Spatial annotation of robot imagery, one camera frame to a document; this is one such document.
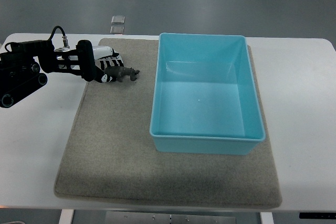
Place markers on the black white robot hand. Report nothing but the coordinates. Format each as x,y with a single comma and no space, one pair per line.
98,63

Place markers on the brown toy hippo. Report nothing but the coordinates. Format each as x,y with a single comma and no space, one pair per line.
118,72

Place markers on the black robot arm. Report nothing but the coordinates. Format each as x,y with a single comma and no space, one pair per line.
20,73

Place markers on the light blue plastic box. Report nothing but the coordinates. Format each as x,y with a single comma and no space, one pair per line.
205,97

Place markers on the lower floor socket plate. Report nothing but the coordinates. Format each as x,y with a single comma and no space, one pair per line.
117,29

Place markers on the floor socket plate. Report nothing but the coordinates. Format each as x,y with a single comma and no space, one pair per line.
117,29
117,19

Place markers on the upper floor socket plate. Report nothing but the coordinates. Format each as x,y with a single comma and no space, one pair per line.
117,19

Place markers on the grey felt mat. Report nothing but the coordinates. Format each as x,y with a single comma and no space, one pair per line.
110,155

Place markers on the metal table crossbar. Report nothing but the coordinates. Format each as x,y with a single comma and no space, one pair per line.
141,217

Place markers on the black table control panel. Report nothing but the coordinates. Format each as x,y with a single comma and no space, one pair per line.
318,215

